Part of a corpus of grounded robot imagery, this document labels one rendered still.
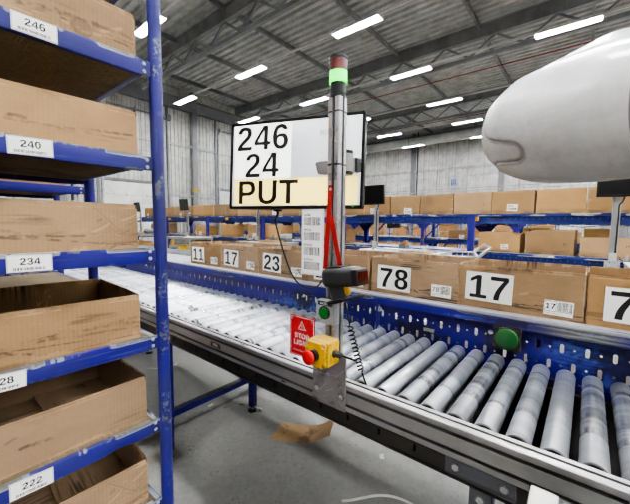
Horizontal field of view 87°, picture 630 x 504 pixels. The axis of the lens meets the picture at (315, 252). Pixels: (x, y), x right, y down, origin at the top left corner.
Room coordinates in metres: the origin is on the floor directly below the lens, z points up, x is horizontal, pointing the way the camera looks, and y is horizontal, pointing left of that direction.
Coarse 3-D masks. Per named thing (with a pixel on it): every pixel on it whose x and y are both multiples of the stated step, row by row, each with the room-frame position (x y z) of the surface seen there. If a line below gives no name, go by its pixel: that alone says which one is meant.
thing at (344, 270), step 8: (328, 272) 0.88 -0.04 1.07; (336, 272) 0.86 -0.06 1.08; (344, 272) 0.84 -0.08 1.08; (352, 272) 0.83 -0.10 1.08; (360, 272) 0.84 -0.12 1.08; (328, 280) 0.87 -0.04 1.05; (336, 280) 0.86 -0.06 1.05; (344, 280) 0.84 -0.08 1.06; (352, 280) 0.83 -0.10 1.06; (360, 280) 0.83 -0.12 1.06; (368, 280) 0.86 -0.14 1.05; (336, 288) 0.88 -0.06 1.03; (344, 288) 0.87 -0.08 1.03; (336, 296) 0.88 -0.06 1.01; (344, 296) 0.87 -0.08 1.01; (328, 304) 0.89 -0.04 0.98
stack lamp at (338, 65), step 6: (330, 60) 0.95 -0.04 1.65; (336, 60) 0.94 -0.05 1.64; (342, 60) 0.94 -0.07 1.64; (330, 66) 0.95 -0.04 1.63; (336, 66) 0.94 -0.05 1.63; (342, 66) 0.94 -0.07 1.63; (330, 72) 0.95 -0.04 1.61; (336, 72) 0.94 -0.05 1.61; (342, 72) 0.94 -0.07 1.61; (330, 78) 0.95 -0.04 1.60; (336, 78) 0.94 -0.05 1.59; (342, 78) 0.94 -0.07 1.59
